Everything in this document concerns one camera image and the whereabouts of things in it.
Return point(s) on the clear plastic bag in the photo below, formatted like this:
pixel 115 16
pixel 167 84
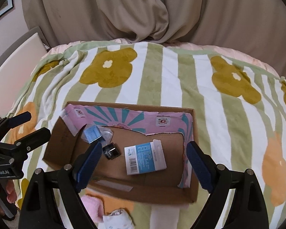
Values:
pixel 107 135

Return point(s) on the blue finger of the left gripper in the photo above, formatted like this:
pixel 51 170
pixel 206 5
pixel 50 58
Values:
pixel 13 122
pixel 33 140

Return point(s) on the pink bed sheet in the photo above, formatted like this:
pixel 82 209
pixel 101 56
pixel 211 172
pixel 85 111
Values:
pixel 189 46

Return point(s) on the person's left hand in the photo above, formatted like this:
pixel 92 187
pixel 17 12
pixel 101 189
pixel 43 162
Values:
pixel 7 199

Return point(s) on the small black box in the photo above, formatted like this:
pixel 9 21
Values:
pixel 111 151

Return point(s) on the blue white flat package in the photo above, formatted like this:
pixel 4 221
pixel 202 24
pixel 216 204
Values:
pixel 145 158

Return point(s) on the framed town picture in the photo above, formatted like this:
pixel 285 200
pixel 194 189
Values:
pixel 6 7

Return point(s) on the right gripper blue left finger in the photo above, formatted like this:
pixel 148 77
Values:
pixel 85 165

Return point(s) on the white flower sock roll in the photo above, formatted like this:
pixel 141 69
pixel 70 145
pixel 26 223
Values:
pixel 118 219

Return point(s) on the pink fluffy sock roll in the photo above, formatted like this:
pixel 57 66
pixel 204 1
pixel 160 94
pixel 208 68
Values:
pixel 94 207

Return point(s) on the white padded headboard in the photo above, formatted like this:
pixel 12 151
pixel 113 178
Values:
pixel 16 65

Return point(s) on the beige curtain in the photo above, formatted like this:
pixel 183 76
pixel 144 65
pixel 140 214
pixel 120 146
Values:
pixel 254 27

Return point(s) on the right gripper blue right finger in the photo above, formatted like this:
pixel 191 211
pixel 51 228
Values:
pixel 202 164

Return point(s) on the small blue box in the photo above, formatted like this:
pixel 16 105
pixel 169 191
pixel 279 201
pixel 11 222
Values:
pixel 91 133

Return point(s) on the pink patterned cardboard box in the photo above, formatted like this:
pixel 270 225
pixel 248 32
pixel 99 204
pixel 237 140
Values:
pixel 131 125

